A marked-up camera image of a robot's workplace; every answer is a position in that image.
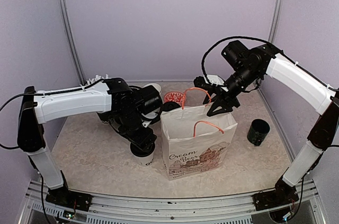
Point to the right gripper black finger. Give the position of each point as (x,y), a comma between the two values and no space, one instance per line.
(219,107)
(211,94)

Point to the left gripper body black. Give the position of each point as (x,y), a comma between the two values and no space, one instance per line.
(134,134)

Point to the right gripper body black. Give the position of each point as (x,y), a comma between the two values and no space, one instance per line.
(247,77)

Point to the white paper takeout bag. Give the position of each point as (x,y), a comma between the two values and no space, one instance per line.
(192,142)

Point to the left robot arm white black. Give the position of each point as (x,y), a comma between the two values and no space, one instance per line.
(132,108)

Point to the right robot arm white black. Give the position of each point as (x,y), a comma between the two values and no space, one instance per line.
(294,117)

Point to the red white patterned bowl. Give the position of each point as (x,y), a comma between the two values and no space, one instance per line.
(175,96)

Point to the dark green mug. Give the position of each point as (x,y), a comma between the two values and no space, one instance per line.
(258,131)

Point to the stack of white paper cups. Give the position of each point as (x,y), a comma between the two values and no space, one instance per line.
(156,86)

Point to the cup holding white straws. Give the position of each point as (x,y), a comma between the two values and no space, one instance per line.
(98,95)

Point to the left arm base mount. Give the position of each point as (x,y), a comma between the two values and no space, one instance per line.
(65,197)

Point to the aluminium front rail frame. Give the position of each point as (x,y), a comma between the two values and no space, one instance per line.
(109,208)

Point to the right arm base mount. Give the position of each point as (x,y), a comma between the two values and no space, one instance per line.
(282,194)

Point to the right aluminium corner post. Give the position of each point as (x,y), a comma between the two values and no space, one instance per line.
(275,20)

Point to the aluminium corner post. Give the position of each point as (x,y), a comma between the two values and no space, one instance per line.
(71,41)
(275,20)

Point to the left aluminium corner post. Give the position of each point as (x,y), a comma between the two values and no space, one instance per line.
(71,41)

